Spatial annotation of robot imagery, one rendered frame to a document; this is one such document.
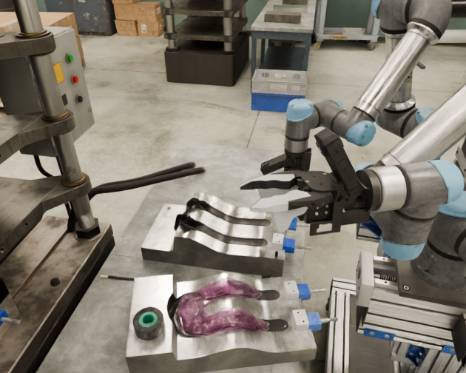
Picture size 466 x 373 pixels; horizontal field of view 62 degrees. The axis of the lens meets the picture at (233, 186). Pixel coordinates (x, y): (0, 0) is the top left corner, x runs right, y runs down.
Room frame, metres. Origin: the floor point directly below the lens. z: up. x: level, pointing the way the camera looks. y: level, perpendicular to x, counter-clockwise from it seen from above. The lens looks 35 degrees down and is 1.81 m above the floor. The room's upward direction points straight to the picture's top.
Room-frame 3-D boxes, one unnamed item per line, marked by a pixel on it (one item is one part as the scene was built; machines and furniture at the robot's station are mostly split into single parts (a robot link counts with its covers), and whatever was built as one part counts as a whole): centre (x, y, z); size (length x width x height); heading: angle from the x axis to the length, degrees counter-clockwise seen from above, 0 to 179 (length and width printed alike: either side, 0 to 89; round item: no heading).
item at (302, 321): (0.69, -0.24, 0.86); 0.13 x 0.05 x 0.05; 97
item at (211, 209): (1.06, 0.04, 0.92); 0.35 x 0.16 x 0.09; 80
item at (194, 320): (0.71, 0.03, 0.90); 0.26 x 0.18 x 0.08; 97
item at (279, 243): (0.96, -0.20, 0.89); 0.13 x 0.05 x 0.05; 80
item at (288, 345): (0.71, 0.04, 0.86); 0.50 x 0.26 x 0.11; 97
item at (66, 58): (1.41, 0.71, 0.74); 0.31 x 0.22 x 1.47; 170
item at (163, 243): (1.07, 0.06, 0.87); 0.50 x 0.26 x 0.14; 80
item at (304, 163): (1.07, -0.21, 1.15); 0.09 x 0.08 x 0.12; 80
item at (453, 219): (0.72, -0.56, 1.20); 0.13 x 0.12 x 0.14; 11
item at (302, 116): (1.08, -0.20, 1.31); 0.09 x 0.08 x 0.11; 120
